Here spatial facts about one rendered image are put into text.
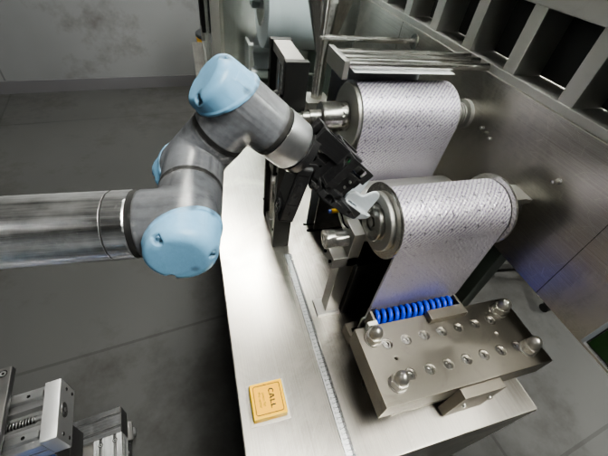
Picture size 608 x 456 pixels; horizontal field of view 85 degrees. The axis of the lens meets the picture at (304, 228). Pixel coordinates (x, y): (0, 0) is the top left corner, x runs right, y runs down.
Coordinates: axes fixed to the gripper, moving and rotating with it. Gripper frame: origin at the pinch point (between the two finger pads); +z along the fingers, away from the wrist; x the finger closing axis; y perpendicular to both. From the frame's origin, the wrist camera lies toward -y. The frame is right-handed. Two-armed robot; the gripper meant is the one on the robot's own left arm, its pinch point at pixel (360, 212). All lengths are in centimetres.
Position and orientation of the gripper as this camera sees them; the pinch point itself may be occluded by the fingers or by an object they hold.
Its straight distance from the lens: 62.5
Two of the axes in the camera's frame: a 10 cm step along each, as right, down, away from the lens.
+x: -2.6, -7.0, 6.6
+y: 7.0, -6.1, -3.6
